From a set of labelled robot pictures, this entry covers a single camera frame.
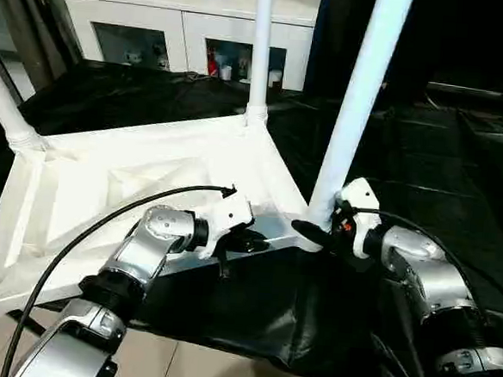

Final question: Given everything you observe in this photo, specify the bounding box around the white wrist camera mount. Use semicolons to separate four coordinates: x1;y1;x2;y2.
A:
331;176;385;262
198;183;256;265

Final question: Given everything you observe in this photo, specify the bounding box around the black work mat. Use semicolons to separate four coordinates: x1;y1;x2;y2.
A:
0;52;503;377

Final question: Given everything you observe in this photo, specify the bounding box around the black cabinet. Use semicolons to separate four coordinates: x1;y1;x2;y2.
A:
314;0;503;108

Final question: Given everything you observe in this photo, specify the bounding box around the grey curtain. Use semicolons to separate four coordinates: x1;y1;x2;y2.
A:
0;0;87;104

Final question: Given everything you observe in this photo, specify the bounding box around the white plastic table leg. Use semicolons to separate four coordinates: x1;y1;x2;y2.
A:
243;0;277;130
307;0;417;234
0;53;54;151

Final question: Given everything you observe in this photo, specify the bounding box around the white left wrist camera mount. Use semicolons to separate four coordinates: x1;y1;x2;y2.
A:
198;183;256;265

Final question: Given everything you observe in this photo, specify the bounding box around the red bottle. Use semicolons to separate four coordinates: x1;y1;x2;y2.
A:
205;49;219;77

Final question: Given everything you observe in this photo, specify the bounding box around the white plastic table top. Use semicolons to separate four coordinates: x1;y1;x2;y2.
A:
0;95;333;356

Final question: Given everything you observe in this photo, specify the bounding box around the black metal stand bar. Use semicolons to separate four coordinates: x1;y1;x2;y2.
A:
6;305;54;335

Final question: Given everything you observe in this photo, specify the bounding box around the white glass-door cabinet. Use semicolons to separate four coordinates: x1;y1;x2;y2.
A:
55;0;324;93

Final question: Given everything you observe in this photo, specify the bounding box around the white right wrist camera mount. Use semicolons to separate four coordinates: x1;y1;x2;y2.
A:
331;176;385;262

